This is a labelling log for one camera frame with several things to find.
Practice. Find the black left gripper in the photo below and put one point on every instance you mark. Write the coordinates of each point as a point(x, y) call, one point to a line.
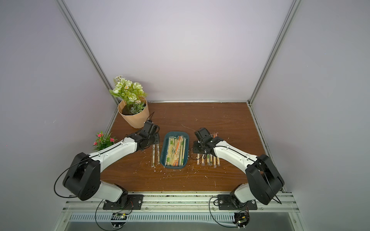
point(156, 134)

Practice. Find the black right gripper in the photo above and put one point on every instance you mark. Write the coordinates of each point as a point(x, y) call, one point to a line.
point(198, 147)

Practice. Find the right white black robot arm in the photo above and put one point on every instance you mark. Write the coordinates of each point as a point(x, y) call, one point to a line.
point(264, 180)

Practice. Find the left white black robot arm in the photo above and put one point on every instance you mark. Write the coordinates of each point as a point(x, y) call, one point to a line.
point(83, 178)

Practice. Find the teal plastic storage box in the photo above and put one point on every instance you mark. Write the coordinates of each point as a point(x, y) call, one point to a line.
point(165, 145)

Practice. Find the wrapped chopsticks pile in box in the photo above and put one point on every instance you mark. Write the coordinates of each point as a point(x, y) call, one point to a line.
point(175, 156)

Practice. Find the large beige ribbed flower pot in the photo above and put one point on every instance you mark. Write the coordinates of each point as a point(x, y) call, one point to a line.
point(137, 120)

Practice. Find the white green artificial flowers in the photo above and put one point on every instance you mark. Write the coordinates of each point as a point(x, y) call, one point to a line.
point(131, 93)

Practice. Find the pink flowered small plant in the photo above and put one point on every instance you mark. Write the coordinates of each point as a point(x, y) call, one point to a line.
point(103, 141)

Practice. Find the right small circuit board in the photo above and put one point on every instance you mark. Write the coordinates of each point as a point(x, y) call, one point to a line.
point(241, 219)

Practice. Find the small circuit board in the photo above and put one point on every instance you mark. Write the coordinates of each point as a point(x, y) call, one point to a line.
point(241, 219)
point(118, 220)

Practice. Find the left small circuit board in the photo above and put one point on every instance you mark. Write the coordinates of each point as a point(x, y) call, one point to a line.
point(118, 220)

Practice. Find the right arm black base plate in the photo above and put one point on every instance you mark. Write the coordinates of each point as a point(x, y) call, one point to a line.
point(228, 202)

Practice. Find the aluminium front rail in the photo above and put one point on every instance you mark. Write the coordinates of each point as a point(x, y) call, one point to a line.
point(182, 202)

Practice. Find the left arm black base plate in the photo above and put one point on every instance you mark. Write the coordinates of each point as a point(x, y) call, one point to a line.
point(133, 202)

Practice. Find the white slotted cable duct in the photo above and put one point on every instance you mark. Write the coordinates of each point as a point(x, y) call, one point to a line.
point(155, 217)

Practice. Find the aluminium corner frame post left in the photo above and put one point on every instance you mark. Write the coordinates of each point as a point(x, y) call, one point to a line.
point(65, 11)

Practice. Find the aluminium corner frame post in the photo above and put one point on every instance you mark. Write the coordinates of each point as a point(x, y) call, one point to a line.
point(65, 11)
point(277, 44)

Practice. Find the aluminium corner frame post right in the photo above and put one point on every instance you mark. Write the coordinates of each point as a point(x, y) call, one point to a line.
point(277, 44)

